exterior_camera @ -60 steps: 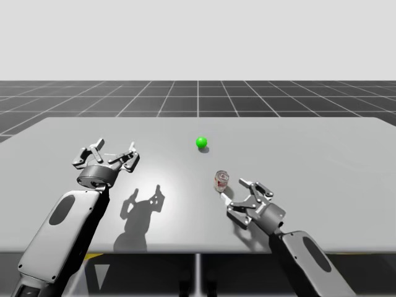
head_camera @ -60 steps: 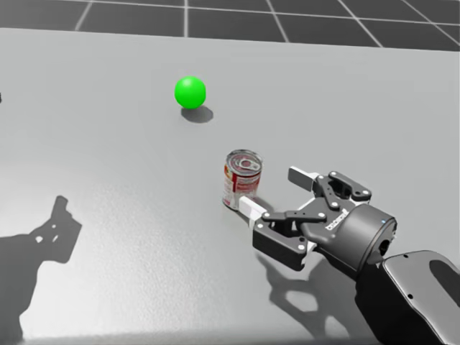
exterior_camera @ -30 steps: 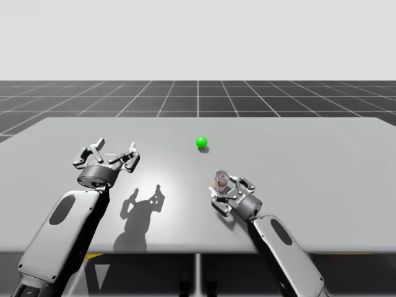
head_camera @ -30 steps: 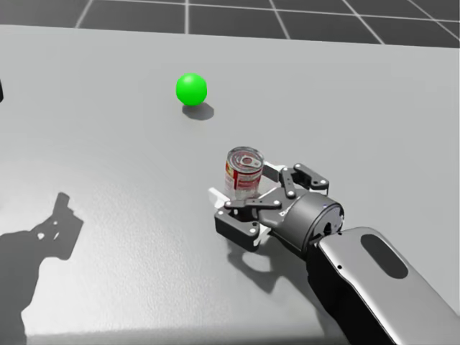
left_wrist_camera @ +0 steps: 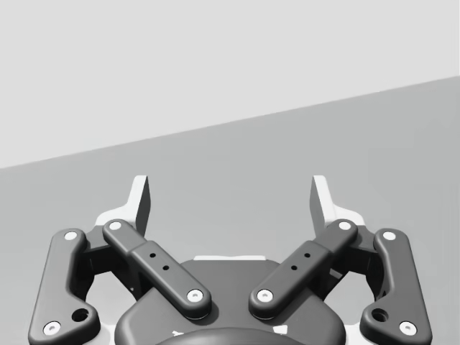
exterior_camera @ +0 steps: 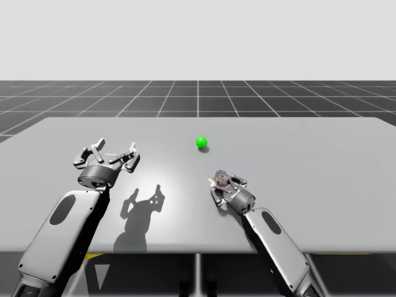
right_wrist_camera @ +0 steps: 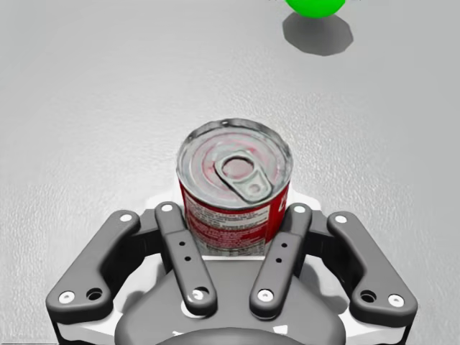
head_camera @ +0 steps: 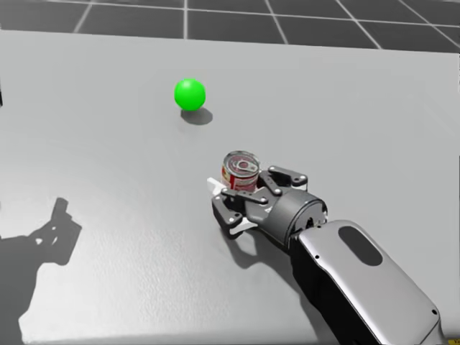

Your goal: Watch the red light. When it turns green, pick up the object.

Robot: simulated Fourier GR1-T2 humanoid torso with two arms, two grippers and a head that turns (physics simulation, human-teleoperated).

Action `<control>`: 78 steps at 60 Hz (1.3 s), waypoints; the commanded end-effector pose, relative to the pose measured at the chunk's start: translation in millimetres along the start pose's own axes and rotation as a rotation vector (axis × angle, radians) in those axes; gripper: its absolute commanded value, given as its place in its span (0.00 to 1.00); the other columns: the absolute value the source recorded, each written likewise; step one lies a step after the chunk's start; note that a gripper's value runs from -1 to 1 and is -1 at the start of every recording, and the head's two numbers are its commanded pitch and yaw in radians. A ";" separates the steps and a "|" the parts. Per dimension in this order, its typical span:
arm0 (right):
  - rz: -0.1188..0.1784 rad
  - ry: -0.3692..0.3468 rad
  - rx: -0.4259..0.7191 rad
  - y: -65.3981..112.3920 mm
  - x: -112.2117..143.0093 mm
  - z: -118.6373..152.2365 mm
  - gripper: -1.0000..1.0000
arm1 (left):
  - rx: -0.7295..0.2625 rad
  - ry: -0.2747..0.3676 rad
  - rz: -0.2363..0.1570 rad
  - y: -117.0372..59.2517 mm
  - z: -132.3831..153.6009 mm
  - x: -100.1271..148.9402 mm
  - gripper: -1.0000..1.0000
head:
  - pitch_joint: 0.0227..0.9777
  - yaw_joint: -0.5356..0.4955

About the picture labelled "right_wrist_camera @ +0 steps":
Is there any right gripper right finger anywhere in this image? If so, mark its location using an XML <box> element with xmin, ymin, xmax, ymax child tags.
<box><xmin>248</xmin><ymin>193</ymin><xmax>419</xmax><ymax>328</ymax></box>

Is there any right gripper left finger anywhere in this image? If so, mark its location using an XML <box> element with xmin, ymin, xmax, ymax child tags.
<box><xmin>45</xmin><ymin>193</ymin><xmax>219</xmax><ymax>323</ymax></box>

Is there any red and white can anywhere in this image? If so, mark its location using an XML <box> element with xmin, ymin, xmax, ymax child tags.
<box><xmin>175</xmin><ymin>118</ymin><xmax>294</xmax><ymax>258</ymax></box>

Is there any green ball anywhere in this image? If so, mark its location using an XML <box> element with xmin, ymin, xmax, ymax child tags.
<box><xmin>283</xmin><ymin>0</ymin><xmax>348</xmax><ymax>19</ymax></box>

